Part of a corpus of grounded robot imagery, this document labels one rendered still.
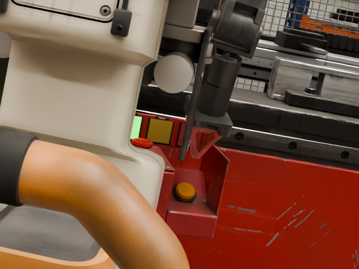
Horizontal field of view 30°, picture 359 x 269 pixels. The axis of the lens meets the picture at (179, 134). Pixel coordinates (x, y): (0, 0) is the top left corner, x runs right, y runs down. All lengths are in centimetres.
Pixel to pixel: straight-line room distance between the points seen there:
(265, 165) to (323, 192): 15
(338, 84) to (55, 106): 102
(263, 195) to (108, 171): 120
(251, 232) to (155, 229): 122
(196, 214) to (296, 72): 53
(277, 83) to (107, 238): 128
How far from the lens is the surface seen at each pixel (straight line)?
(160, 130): 129
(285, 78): 159
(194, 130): 116
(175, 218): 119
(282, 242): 156
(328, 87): 162
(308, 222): 156
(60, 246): 46
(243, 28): 110
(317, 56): 187
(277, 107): 148
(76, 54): 69
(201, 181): 129
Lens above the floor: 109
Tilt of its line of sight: 12 degrees down
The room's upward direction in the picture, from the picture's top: 11 degrees clockwise
